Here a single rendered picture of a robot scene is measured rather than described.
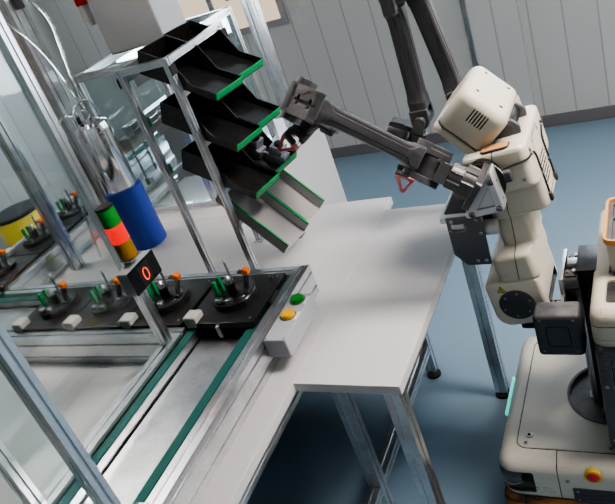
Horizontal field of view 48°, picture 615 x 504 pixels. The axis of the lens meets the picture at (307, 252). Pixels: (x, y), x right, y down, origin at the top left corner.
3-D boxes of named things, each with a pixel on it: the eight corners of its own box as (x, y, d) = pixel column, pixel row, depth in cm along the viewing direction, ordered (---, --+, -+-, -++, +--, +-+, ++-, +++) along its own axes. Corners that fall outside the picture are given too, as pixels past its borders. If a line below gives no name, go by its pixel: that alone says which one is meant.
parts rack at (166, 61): (305, 232, 254) (225, 19, 217) (266, 291, 227) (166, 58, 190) (257, 237, 264) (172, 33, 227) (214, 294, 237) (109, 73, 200)
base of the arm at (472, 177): (482, 186, 165) (490, 163, 174) (451, 171, 166) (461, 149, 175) (466, 212, 171) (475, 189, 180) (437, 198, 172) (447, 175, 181)
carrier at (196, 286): (219, 282, 224) (204, 250, 218) (183, 329, 205) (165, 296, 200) (161, 286, 235) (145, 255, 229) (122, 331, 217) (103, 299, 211)
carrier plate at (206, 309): (287, 277, 212) (285, 271, 211) (255, 327, 194) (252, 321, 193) (223, 281, 223) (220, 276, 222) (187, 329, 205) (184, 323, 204)
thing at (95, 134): (144, 176, 285) (102, 90, 267) (125, 193, 274) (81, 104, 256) (118, 180, 291) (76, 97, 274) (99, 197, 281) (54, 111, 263)
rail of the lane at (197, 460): (319, 290, 217) (308, 262, 212) (180, 535, 150) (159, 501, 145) (303, 291, 219) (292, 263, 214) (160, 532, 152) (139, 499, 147)
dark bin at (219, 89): (243, 83, 203) (242, 60, 198) (217, 102, 195) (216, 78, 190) (167, 57, 213) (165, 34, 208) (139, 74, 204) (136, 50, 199)
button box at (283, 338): (319, 309, 200) (312, 291, 197) (292, 357, 185) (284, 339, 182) (297, 309, 204) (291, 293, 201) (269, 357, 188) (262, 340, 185)
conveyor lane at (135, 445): (296, 300, 216) (286, 274, 211) (158, 531, 153) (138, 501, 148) (221, 304, 229) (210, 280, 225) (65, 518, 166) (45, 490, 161)
